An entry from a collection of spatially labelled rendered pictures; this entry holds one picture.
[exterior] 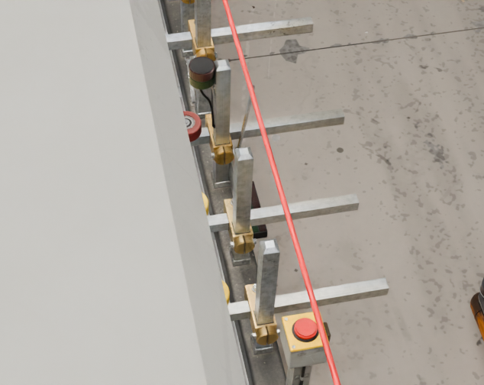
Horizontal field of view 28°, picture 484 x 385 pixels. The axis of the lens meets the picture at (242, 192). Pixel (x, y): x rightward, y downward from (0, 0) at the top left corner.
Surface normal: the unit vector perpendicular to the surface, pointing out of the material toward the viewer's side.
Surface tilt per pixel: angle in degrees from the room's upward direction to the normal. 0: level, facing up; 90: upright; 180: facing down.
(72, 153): 0
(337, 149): 0
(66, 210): 0
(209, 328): 61
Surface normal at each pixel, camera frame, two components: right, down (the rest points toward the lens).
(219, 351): 0.87, -0.43
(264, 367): 0.03, -0.62
